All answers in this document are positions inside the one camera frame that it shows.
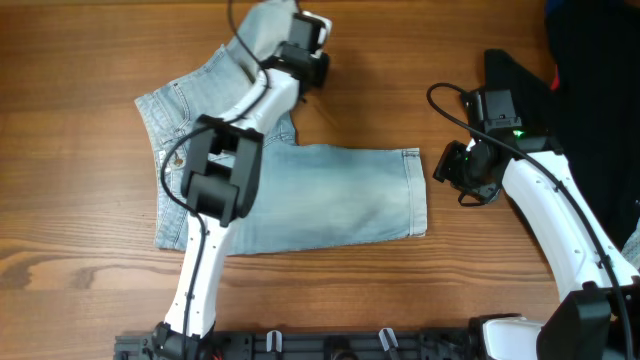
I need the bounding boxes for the light blue mesh garment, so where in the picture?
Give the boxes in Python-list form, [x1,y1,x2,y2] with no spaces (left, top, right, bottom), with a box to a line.
[622,229,640,270]

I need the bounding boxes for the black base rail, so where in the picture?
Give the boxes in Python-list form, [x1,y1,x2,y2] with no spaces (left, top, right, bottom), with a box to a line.
[113,327,481,360]

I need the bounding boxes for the light blue denim shorts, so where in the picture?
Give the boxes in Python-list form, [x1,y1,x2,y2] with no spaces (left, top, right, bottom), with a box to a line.
[135,1,427,255]

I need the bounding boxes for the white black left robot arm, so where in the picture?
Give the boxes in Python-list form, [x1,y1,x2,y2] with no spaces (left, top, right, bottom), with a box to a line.
[143,11,332,359]

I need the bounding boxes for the dark navy garment pile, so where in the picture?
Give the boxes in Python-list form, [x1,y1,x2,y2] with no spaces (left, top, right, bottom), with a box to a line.
[482,0,640,251]

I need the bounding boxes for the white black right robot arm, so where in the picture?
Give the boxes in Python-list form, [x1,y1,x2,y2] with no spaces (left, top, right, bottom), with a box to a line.
[433,89,639,359]

